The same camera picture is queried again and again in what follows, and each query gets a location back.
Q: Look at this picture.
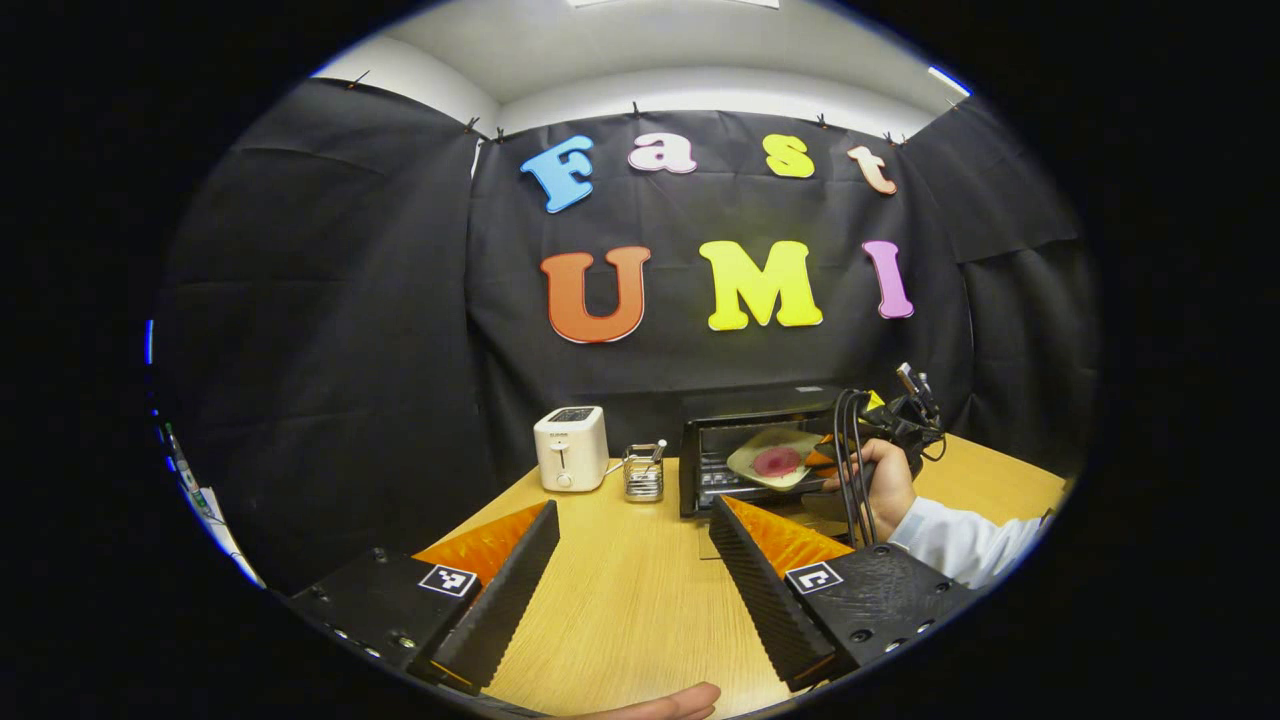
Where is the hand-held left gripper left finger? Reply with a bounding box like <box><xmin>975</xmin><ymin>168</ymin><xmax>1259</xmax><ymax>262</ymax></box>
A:
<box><xmin>283</xmin><ymin>500</ymin><xmax>561</xmax><ymax>697</ymax></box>

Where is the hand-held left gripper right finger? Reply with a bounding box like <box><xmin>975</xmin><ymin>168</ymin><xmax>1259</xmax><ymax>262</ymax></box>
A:
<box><xmin>708</xmin><ymin>495</ymin><xmax>989</xmax><ymax>693</ymax></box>

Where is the cream square plate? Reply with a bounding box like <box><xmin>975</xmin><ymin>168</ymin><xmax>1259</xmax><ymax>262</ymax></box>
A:
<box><xmin>726</xmin><ymin>427</ymin><xmax>825</xmax><ymax>492</ymax></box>

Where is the black electric oven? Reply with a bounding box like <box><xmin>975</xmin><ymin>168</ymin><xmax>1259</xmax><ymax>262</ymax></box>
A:
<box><xmin>678</xmin><ymin>384</ymin><xmax>873</xmax><ymax>561</ymax></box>

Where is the white toaster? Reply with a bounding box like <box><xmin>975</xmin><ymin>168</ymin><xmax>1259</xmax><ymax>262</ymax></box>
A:
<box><xmin>533</xmin><ymin>405</ymin><xmax>611</xmax><ymax>494</ymax></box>

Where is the black backdrop cloth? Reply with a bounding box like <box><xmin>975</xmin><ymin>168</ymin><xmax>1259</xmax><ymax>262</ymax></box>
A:
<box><xmin>150</xmin><ymin>78</ymin><xmax>1101</xmax><ymax>598</ymax></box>

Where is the black cable bundle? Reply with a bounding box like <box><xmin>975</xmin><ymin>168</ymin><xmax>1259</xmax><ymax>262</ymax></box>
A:
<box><xmin>832</xmin><ymin>388</ymin><xmax>881</xmax><ymax>547</ymax></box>

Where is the metal wire basket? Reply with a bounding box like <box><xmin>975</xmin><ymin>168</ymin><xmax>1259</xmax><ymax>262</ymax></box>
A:
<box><xmin>621</xmin><ymin>439</ymin><xmax>669</xmax><ymax>504</ymax></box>

